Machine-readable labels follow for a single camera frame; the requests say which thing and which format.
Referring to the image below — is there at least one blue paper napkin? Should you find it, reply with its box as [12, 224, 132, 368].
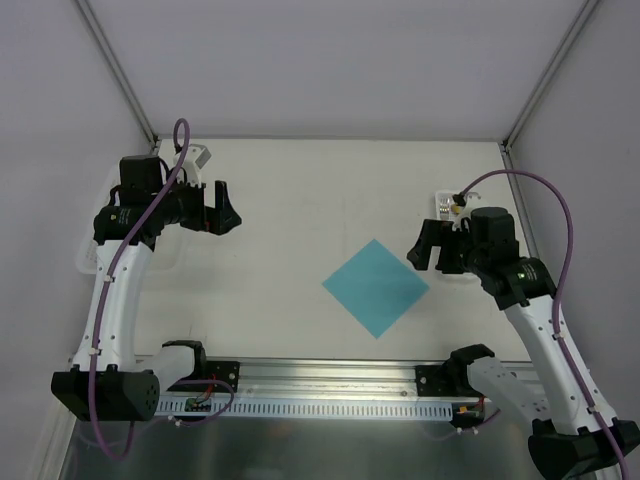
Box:
[323, 239, 429, 339]

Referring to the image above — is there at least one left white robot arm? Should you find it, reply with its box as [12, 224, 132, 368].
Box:
[51, 155, 242, 422]

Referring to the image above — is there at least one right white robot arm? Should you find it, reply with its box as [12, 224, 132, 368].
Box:
[407, 207, 639, 479]

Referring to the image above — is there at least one small white utensil tray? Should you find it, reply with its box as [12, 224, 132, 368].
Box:
[433, 188, 484, 284]

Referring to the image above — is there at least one large white plastic basket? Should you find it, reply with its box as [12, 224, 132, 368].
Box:
[75, 169, 185, 281]

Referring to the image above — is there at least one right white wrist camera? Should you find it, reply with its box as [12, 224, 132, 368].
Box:
[450, 192, 485, 230]

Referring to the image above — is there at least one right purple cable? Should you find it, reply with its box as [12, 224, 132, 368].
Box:
[459, 170, 631, 480]

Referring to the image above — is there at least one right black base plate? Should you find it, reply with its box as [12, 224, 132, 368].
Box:
[414, 365, 457, 397]

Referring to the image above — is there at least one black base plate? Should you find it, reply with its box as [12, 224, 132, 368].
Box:
[204, 359, 241, 392]
[414, 365, 457, 397]

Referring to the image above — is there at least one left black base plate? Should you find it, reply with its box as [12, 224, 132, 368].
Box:
[204, 359, 241, 392]

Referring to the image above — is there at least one aluminium mounting rail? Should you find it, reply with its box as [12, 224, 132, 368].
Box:
[134, 355, 546, 401]

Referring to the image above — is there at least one white slotted cable duct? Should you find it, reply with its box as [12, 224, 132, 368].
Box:
[155, 395, 454, 422]

